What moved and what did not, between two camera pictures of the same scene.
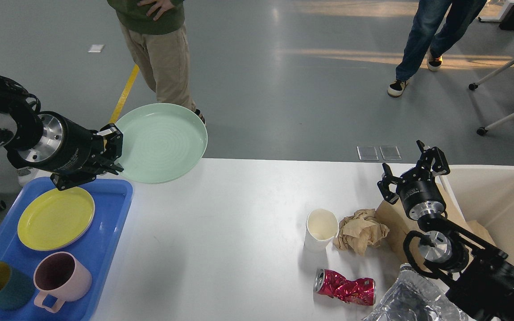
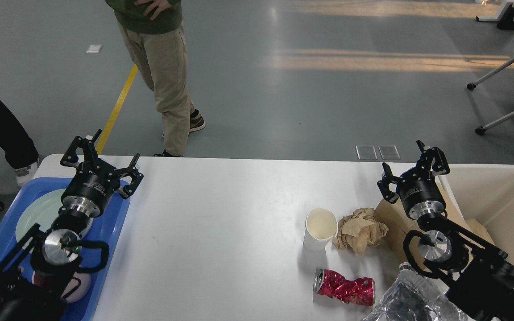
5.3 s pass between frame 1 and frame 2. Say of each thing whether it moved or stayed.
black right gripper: stayed
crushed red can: stayed
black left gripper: moved
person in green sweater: stayed
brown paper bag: stayed
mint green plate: moved
